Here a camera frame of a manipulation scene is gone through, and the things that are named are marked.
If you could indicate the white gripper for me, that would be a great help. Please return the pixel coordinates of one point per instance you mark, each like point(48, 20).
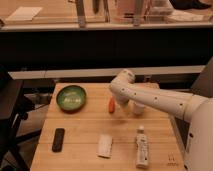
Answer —
point(123, 104)

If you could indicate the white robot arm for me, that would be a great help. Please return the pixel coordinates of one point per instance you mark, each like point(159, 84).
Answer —
point(194, 109)

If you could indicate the green ceramic bowl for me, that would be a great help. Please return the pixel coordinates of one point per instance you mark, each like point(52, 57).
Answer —
point(71, 98)

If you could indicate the white paper cup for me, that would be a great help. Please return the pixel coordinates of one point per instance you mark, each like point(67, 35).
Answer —
point(138, 108)

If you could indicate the white squeeze tube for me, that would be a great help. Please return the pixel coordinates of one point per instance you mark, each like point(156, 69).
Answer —
point(142, 160)

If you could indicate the black remote control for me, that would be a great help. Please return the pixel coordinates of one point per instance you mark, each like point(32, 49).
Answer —
point(58, 140)

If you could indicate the black office chair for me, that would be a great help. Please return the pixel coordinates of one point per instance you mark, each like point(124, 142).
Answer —
point(14, 107)

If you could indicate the white paper sheet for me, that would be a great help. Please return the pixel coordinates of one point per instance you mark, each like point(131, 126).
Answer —
point(23, 14)

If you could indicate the grey metal post right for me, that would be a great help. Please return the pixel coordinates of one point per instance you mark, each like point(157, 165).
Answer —
point(137, 12)

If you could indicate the grey metal post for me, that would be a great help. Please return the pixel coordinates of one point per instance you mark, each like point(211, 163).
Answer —
point(137, 12)
point(80, 13)

